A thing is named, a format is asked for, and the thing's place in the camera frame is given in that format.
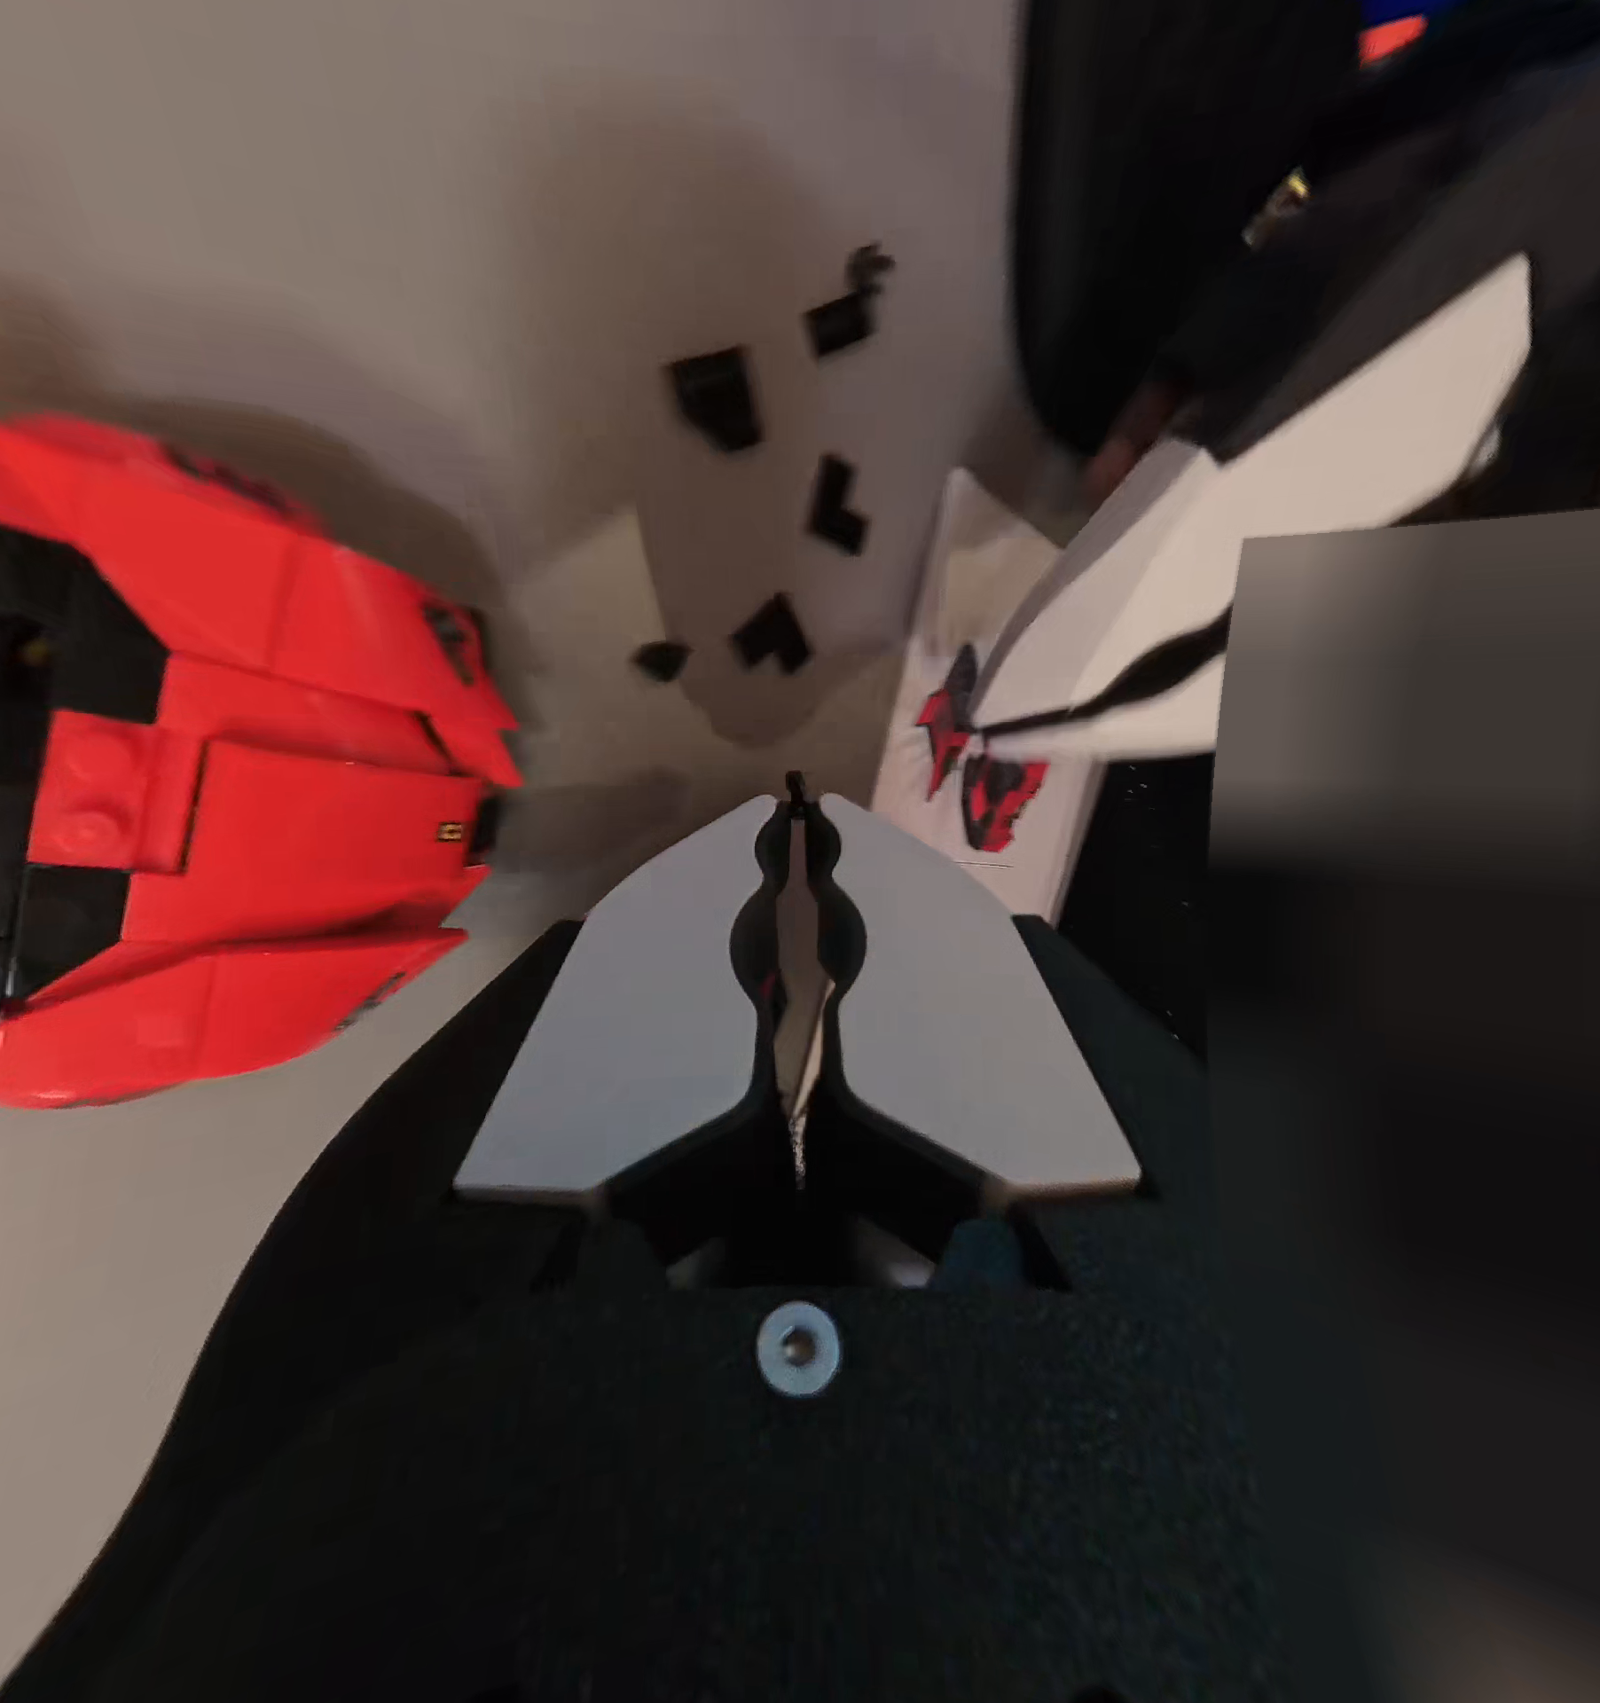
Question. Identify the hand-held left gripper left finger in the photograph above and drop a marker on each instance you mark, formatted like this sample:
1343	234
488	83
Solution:
612	1049

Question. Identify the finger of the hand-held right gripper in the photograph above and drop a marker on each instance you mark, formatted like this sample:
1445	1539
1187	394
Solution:
1279	464
1144	732

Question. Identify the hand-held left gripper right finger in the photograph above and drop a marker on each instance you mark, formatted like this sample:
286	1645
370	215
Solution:
973	1049

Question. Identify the thin black lego piece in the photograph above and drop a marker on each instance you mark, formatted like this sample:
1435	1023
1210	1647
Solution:
795	793

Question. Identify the tiny black lego piece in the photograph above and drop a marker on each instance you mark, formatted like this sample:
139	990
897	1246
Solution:
870	265

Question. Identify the person's right forearm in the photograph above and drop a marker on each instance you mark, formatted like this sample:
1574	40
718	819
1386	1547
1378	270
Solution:
1144	197

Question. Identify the lego instruction booklet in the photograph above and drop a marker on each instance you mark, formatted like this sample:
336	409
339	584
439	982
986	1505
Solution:
933	825

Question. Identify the black L-shaped lego plate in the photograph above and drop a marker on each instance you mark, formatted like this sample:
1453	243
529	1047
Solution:
838	507
770	638

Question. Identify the red lego sports car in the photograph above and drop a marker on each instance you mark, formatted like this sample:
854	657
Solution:
257	799

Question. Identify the small black lego plate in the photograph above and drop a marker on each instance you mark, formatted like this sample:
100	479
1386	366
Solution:
838	325

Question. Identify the black lego slope piece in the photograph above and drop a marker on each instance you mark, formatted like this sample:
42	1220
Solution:
718	400

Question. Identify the person's right hand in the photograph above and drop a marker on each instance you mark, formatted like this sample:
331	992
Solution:
1132	438

